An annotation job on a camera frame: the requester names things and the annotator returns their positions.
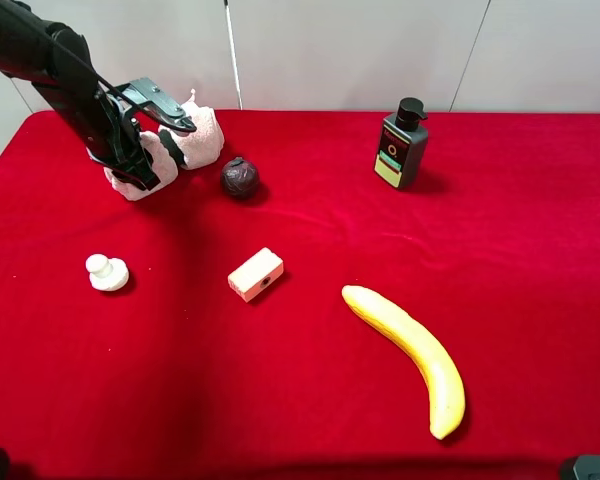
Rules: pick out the red tablecloth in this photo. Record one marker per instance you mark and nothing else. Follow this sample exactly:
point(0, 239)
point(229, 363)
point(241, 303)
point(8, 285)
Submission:
point(495, 250)

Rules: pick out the pink towel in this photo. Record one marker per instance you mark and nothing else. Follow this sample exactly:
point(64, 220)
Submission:
point(200, 142)

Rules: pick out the white vertical pole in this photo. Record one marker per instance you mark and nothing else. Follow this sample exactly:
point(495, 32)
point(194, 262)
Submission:
point(232, 47)

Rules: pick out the white mushroom toy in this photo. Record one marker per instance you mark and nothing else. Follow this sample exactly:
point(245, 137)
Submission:
point(107, 274)

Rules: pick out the dark purple ball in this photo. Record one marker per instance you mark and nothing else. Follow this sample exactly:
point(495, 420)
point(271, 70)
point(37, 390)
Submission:
point(240, 178)

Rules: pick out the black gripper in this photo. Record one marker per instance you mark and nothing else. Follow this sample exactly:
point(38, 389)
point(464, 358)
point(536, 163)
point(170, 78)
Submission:
point(88, 111)

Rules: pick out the black object bottom right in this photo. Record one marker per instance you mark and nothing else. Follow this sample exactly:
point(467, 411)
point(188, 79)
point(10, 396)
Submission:
point(582, 467)

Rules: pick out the yellow banana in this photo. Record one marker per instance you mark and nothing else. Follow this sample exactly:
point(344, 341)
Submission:
point(447, 400)

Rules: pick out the black pump bottle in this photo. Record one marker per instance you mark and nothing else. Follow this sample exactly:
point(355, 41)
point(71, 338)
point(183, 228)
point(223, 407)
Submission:
point(402, 144)

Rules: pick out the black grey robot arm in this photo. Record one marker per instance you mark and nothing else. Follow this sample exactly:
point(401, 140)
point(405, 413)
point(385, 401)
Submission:
point(127, 129)

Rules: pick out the beige wooden block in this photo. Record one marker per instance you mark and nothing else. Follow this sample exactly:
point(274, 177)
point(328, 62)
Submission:
point(256, 274)

